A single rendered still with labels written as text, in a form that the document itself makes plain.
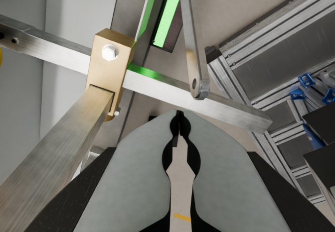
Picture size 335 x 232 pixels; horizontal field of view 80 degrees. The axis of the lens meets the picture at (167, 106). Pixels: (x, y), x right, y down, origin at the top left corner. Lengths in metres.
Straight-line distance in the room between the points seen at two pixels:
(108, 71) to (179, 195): 1.66
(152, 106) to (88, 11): 0.87
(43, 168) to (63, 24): 0.40
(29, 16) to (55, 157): 0.36
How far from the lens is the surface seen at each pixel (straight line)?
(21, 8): 0.49
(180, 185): 1.78
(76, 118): 0.25
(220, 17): 1.12
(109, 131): 0.53
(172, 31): 0.40
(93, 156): 0.56
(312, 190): 1.70
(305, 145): 1.37
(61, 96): 0.62
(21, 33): 0.34
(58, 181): 0.19
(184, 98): 0.31
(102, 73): 0.30
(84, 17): 0.52
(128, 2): 0.40
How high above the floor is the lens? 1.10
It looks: 59 degrees down
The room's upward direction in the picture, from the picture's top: 175 degrees counter-clockwise
